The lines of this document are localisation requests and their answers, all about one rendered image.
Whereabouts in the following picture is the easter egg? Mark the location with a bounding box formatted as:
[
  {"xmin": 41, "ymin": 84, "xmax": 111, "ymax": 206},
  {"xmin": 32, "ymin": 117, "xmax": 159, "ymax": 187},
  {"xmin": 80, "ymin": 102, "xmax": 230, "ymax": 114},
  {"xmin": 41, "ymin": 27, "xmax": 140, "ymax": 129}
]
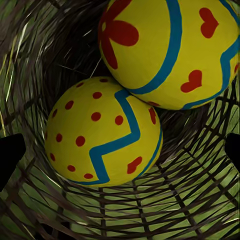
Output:
[
  {"xmin": 44, "ymin": 75, "xmax": 163, "ymax": 188},
  {"xmin": 97, "ymin": 0, "xmax": 240, "ymax": 111}
]

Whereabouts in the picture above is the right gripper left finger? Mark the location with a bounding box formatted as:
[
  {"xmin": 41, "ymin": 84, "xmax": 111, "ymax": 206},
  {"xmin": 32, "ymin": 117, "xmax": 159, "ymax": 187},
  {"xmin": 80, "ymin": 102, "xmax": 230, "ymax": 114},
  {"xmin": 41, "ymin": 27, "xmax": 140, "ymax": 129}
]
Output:
[{"xmin": 0, "ymin": 133, "xmax": 26, "ymax": 192}]

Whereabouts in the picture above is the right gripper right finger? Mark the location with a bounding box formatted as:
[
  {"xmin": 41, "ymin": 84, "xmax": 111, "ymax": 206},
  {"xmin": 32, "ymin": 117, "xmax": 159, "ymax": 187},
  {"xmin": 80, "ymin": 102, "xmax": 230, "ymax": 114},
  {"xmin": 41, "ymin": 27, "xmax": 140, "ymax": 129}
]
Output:
[{"xmin": 223, "ymin": 131, "xmax": 240, "ymax": 172}]

